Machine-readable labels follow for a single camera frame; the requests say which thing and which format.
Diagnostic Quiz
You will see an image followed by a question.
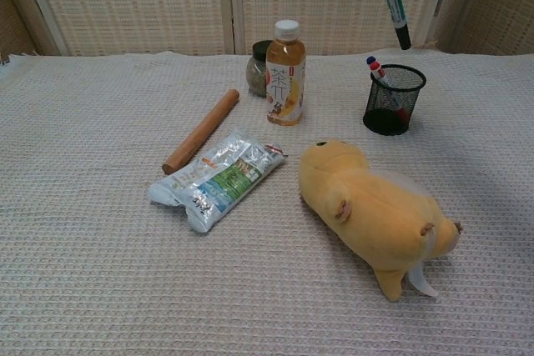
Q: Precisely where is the green black-capped marker pen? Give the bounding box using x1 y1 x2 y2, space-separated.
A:
373 0 413 52

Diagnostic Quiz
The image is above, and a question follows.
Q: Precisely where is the red marker with blue cap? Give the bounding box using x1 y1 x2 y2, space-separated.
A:
365 55 411 124

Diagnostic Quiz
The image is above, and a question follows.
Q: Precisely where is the black mesh pen holder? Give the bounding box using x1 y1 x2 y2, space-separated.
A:
361 63 428 137

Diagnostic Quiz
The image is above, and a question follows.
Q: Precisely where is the brownish woven screen panel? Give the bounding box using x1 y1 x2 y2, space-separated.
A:
0 0 45 57
431 0 534 57

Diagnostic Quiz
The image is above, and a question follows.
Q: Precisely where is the pale woven screen panel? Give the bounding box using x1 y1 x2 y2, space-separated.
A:
228 0 444 57
16 0 235 58

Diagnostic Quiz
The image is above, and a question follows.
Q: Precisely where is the tea bottle with white cap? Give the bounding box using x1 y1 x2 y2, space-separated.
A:
265 19 305 128

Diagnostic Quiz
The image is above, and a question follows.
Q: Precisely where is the glass jar with black lid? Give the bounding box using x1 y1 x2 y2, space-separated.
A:
245 40 275 99

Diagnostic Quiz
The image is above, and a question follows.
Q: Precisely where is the yellow plush chick toy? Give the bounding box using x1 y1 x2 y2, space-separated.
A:
296 140 466 303

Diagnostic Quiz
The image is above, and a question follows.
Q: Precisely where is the wooden rolling pin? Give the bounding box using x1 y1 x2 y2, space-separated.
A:
161 88 241 176

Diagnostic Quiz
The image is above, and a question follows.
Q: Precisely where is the white green snack bag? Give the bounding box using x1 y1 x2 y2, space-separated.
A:
146 128 290 234

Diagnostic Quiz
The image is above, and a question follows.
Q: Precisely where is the white woven tablecloth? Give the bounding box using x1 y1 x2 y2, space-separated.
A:
0 48 534 356

